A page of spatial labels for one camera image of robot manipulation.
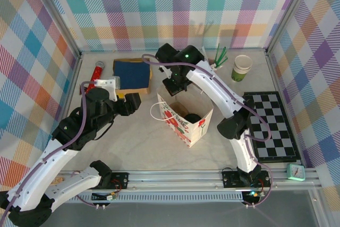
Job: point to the mint green alarm clock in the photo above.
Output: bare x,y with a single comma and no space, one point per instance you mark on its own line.
295,171

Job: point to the blue napkin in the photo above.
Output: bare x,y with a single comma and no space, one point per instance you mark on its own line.
131,75

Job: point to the yellow connector plug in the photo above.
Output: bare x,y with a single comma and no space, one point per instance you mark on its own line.
111,197

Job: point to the stack of green paper cups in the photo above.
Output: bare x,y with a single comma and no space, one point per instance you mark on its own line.
237,75

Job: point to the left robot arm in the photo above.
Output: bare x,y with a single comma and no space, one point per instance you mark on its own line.
47,163

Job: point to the white flower paper bag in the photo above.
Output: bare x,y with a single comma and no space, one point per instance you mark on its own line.
197,136

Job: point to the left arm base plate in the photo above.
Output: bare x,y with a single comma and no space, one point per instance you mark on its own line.
119,179

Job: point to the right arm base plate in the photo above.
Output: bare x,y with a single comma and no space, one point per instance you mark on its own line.
231,179

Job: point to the black controller board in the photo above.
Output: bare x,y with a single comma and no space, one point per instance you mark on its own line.
251,196

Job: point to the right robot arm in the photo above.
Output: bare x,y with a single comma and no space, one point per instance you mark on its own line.
212,88

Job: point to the aluminium mounting rail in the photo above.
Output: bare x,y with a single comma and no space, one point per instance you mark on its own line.
172,179

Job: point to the black grey chessboard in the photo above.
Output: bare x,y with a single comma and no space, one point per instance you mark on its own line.
276,120

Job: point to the white green striped straw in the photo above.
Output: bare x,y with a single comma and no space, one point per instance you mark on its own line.
203,51

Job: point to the aluminium frame post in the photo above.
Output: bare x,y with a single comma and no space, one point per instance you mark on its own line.
289,11
60,14

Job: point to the small wooden tag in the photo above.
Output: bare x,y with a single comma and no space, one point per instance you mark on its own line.
59,180

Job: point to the white wrapped straw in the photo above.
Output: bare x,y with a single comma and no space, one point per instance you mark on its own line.
217,66

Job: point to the aluminium frame bar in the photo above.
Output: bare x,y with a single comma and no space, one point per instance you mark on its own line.
74,75
275,78

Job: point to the black plastic coffee lid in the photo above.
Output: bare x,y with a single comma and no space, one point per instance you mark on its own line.
192,118

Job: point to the small dark red triangle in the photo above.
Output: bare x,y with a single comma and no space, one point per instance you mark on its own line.
81,91

